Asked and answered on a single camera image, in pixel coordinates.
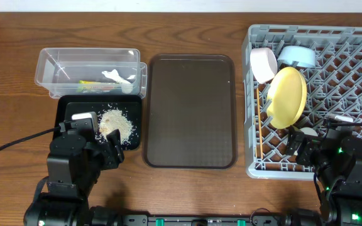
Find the white green cup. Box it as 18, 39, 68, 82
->
299, 127, 318, 137

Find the rice pile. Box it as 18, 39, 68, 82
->
96, 104, 136, 145

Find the white tissue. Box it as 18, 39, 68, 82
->
102, 69, 133, 94

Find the yellow plastic plate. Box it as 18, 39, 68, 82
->
266, 67, 307, 129

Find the wooden chopstick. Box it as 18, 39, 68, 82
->
256, 88, 263, 159

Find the light blue bowl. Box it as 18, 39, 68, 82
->
278, 46, 316, 68

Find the pink plastic bowl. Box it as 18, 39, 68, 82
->
250, 48, 278, 84

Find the green snack wrapper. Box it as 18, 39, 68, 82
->
77, 80, 117, 93

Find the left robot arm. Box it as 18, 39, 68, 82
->
23, 118, 124, 226

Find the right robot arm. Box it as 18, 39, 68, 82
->
283, 123, 362, 225

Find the clear plastic waste bin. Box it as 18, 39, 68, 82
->
35, 48, 148, 99

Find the grey plastic dishwasher rack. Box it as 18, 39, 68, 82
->
241, 24, 362, 180

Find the black plastic tray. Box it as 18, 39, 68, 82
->
55, 95, 142, 150

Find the dark brown serving tray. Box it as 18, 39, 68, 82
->
143, 54, 238, 170

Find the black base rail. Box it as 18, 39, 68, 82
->
88, 206, 326, 226

